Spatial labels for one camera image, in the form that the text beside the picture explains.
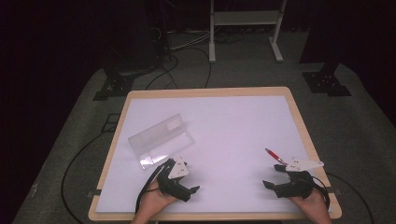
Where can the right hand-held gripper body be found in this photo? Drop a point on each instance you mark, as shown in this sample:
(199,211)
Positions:
(297,183)

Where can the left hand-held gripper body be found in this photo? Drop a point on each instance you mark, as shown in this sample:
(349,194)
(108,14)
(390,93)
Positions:
(174,183)

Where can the red pen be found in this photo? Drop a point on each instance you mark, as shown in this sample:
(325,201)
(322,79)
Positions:
(274,155)

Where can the clear plastic pencil case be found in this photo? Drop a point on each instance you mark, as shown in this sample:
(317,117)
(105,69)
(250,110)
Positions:
(158,137)

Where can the person's left hand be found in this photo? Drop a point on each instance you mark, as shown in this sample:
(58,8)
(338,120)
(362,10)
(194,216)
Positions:
(154,200)

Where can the person's right hand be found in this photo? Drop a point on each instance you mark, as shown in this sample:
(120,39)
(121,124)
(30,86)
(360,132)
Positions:
(311,207)

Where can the black tape strip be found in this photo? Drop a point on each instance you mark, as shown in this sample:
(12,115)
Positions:
(93,193)
(335,190)

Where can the white table mat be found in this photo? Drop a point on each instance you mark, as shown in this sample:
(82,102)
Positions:
(233,124)

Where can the wooden table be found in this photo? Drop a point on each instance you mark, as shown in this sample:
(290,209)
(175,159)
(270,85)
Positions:
(205,92)

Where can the black stand base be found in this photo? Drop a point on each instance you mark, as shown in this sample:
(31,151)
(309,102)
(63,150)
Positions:
(325,82)
(116,84)

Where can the white metal stand frame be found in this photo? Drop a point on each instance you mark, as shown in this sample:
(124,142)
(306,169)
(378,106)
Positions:
(246,17)

